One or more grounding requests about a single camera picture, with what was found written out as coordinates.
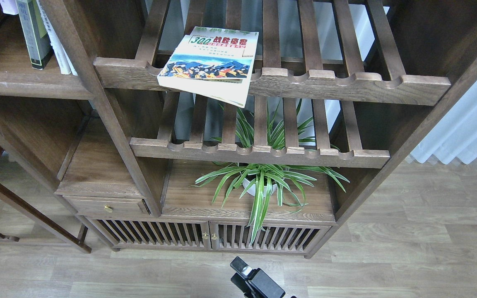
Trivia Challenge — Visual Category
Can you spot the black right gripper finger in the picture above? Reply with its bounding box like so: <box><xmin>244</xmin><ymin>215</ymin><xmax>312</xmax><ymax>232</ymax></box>
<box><xmin>230</xmin><ymin>256</ymin><xmax>285</xmax><ymax>298</ymax></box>

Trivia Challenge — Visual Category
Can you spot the colourful cover paperback book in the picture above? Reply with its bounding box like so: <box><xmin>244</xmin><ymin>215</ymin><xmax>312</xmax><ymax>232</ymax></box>
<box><xmin>157</xmin><ymin>26</ymin><xmax>259</xmax><ymax>108</ymax></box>

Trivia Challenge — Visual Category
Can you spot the black and green book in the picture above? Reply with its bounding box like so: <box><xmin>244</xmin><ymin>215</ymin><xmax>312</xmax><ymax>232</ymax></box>
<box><xmin>16</xmin><ymin>0</ymin><xmax>53</xmax><ymax>70</ymax></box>

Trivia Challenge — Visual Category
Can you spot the white purple-edged book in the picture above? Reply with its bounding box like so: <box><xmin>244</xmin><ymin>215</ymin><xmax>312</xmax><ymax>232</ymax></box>
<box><xmin>0</xmin><ymin>0</ymin><xmax>19</xmax><ymax>15</ymax></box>

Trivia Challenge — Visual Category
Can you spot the white plant pot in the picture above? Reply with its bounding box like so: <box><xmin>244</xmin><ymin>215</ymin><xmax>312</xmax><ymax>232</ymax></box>
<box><xmin>242</xmin><ymin>175</ymin><xmax>278</xmax><ymax>197</ymax></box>

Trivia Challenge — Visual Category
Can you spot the green spider plant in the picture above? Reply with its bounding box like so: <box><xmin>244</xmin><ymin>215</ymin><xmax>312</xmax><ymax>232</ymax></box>
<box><xmin>191</xmin><ymin>109</ymin><xmax>350</xmax><ymax>245</ymax></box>

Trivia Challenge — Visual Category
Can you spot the dark wooden bookshelf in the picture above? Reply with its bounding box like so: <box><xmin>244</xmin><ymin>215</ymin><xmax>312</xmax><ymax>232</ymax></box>
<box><xmin>0</xmin><ymin>0</ymin><xmax>477</xmax><ymax>258</ymax></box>

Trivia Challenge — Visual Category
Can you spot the brass drawer knob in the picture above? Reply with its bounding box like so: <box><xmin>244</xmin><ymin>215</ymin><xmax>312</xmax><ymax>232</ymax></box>
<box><xmin>104</xmin><ymin>205</ymin><xmax>113</xmax><ymax>213</ymax></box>

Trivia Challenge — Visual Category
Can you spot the white curtain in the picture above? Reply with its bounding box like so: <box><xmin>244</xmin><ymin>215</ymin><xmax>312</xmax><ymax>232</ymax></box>
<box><xmin>410</xmin><ymin>81</ymin><xmax>477</xmax><ymax>164</ymax></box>

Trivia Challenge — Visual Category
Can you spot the white upright book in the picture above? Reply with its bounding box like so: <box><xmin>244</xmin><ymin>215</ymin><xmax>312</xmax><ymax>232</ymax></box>
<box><xmin>36</xmin><ymin>0</ymin><xmax>78</xmax><ymax>76</ymax></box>

